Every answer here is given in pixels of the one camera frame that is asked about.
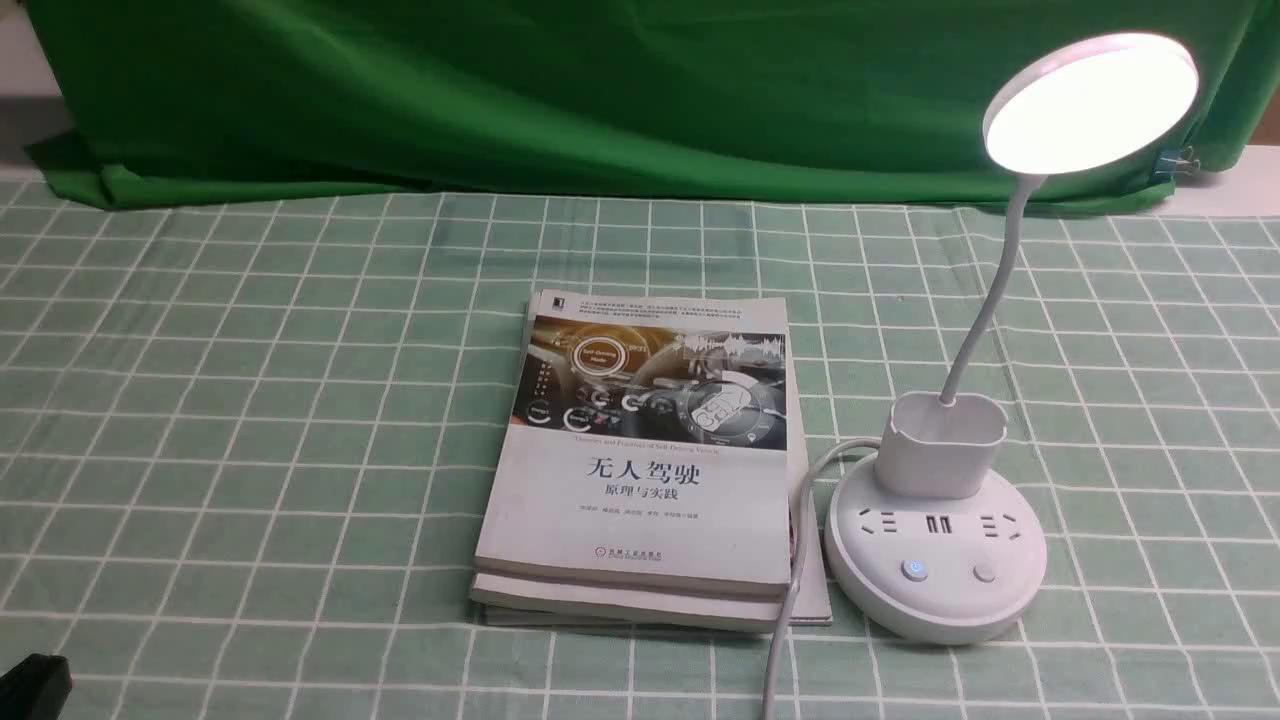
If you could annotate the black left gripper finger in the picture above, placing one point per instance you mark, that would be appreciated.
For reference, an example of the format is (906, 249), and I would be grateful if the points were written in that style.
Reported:
(36, 688)

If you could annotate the white desk lamp with sockets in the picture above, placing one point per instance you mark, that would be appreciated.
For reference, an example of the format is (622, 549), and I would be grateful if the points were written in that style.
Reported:
(923, 534)

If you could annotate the green checkered tablecloth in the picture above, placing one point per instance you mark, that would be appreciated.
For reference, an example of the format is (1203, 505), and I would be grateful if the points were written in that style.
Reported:
(246, 451)

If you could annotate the top self-driving textbook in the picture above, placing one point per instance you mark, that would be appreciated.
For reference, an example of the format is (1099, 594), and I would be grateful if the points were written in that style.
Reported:
(647, 446)

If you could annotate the green backdrop cloth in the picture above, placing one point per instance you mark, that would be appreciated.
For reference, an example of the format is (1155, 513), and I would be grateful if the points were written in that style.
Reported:
(204, 102)

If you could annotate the blue binder clip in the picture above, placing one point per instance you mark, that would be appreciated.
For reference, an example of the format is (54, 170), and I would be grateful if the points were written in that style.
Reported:
(1172, 164)

